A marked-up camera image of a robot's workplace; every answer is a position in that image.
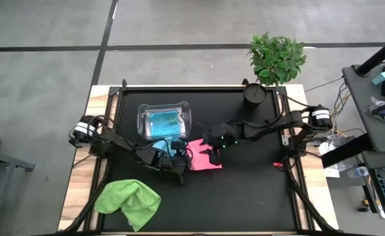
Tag green microfiber towel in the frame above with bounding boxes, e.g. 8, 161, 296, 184
94, 178, 162, 232

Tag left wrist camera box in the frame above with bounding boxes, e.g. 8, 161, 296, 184
172, 140, 187, 157

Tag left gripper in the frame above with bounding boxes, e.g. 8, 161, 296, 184
149, 149, 192, 185

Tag clear plastic water bottle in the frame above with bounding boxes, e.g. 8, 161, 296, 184
347, 166, 369, 180

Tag grey metal desk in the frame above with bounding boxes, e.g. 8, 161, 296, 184
0, 147, 36, 236

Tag light blue microfiber towel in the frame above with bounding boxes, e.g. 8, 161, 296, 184
151, 139, 177, 159

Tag white paper sheet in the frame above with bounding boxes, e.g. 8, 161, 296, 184
318, 140, 341, 179

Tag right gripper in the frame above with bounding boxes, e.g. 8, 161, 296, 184
199, 123, 241, 167

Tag green leafy plant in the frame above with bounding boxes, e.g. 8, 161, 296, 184
246, 31, 307, 87

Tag black metal table frame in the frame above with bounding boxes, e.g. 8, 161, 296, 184
56, 78, 340, 236

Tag clear plastic bin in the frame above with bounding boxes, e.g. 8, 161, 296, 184
136, 100, 193, 141

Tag clear plastic bag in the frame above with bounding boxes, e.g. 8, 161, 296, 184
364, 96, 385, 127

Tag black pole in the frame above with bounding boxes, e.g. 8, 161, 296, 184
356, 32, 385, 77

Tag grey side desk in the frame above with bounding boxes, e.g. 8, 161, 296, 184
320, 64, 385, 236

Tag pink microfiber towel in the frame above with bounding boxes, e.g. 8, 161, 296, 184
186, 138, 223, 172

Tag small teal box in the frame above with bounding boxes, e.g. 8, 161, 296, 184
371, 71, 385, 86

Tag turquoise microfiber towel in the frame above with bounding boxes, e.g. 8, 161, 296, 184
148, 110, 182, 138

